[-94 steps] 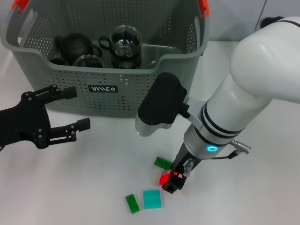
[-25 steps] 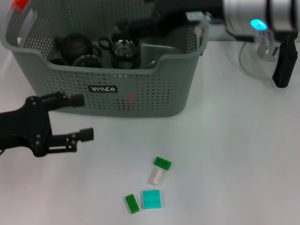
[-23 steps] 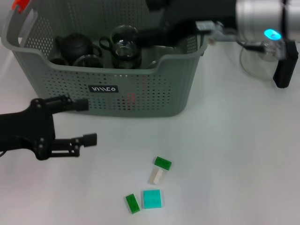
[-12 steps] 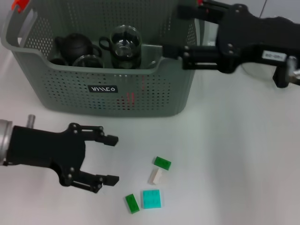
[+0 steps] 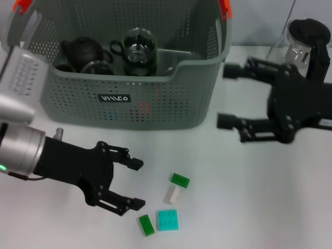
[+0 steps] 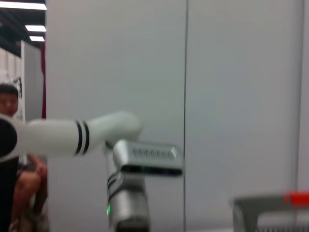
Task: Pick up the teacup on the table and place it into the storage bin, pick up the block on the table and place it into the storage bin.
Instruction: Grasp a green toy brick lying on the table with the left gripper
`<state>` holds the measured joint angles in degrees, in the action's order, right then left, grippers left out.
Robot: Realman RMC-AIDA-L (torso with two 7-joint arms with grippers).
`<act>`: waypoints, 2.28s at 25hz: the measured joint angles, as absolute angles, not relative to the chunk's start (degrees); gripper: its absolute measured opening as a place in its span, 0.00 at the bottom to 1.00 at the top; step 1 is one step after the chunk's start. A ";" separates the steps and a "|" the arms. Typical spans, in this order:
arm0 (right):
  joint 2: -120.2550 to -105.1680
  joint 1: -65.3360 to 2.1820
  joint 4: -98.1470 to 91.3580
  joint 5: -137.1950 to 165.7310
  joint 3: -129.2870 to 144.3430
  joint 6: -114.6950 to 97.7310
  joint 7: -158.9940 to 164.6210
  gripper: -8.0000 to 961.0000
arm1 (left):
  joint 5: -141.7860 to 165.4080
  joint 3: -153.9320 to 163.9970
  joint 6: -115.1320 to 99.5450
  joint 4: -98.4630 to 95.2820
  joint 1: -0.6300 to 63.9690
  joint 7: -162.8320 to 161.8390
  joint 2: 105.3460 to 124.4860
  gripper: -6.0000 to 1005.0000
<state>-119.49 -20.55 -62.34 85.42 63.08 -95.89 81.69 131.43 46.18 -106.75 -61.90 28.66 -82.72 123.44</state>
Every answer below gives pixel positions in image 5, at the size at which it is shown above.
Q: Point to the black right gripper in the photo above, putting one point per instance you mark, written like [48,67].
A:
[293,103]

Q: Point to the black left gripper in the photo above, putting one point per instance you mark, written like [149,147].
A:
[72,163]

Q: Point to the green two-stud brick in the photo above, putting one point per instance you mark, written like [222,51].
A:
[147,225]
[180,180]

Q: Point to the white plastic brick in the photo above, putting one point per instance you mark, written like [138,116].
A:
[172,195]

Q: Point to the teal four-stud brick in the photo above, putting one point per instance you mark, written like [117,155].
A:
[168,220]

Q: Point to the grey perforated storage basket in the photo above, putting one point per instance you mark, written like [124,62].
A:
[77,103]

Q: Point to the glass teapot black lid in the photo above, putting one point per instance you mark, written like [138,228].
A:
[308,28]

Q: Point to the dark clay teapot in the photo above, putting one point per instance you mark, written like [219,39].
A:
[83,52]

